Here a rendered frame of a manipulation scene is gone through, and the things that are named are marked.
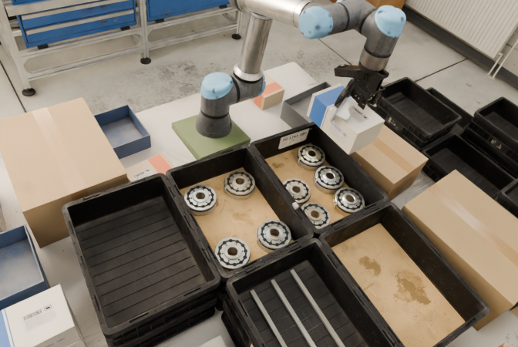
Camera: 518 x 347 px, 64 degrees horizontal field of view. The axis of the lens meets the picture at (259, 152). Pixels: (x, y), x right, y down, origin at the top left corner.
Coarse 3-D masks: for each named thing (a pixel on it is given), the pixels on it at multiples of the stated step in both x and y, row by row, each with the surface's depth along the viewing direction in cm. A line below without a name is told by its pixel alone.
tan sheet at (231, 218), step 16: (224, 176) 142; (224, 192) 137; (256, 192) 139; (224, 208) 133; (240, 208) 133; (256, 208) 134; (208, 224) 128; (224, 224) 128; (240, 224) 129; (256, 224) 130; (208, 240) 124; (256, 240) 126; (256, 256) 123
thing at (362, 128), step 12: (312, 96) 129; (324, 96) 128; (336, 96) 129; (348, 96) 130; (312, 108) 131; (324, 108) 127; (360, 108) 127; (312, 120) 133; (324, 120) 129; (336, 120) 124; (348, 120) 122; (360, 120) 123; (372, 120) 124; (384, 120) 124; (336, 132) 126; (348, 132) 121; (360, 132) 119; (372, 132) 125; (348, 144) 123; (360, 144) 125
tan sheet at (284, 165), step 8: (288, 152) 153; (296, 152) 154; (272, 160) 149; (280, 160) 150; (288, 160) 151; (272, 168) 147; (280, 168) 147; (288, 168) 148; (296, 168) 148; (280, 176) 145; (288, 176) 146; (296, 176) 146; (304, 176) 147; (312, 176) 147; (312, 184) 144; (344, 184) 146; (312, 192) 142; (320, 192) 142; (312, 200) 140; (320, 200) 140; (328, 200) 140; (328, 208) 138; (336, 216) 137
